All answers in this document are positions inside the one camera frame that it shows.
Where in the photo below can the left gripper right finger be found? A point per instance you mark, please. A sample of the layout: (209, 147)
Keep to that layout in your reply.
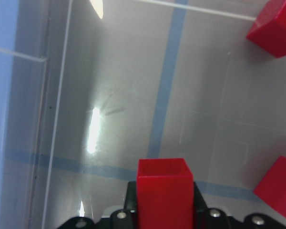
(214, 218)

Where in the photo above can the clear plastic storage box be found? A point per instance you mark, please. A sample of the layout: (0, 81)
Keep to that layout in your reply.
(99, 84)

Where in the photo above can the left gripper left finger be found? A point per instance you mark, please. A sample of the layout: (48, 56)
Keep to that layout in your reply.
(125, 218)

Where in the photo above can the red block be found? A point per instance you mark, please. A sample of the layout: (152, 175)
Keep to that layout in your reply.
(165, 194)
(272, 187)
(269, 28)

